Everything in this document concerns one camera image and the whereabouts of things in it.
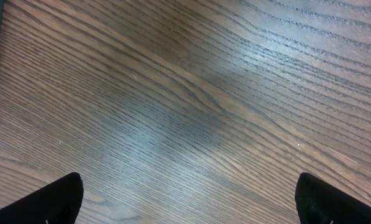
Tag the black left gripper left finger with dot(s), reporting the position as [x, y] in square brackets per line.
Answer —
[57, 203]

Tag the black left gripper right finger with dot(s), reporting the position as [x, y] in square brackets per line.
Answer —
[319, 202]

